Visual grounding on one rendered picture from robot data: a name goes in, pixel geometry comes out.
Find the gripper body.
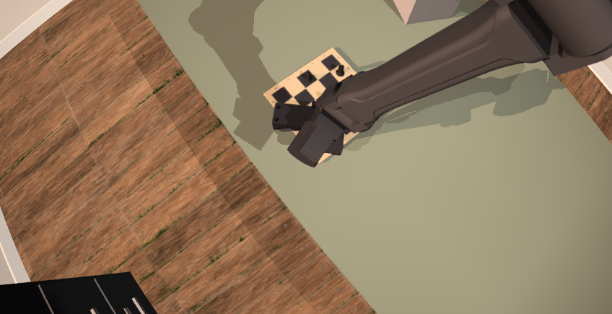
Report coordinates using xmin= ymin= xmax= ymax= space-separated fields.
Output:
xmin=325 ymin=132 xmax=344 ymax=155

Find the tan and black chessboard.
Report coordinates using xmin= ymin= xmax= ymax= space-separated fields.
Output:
xmin=263 ymin=48 xmax=356 ymax=107

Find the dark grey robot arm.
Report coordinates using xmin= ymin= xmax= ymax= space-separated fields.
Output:
xmin=272 ymin=0 xmax=612 ymax=167

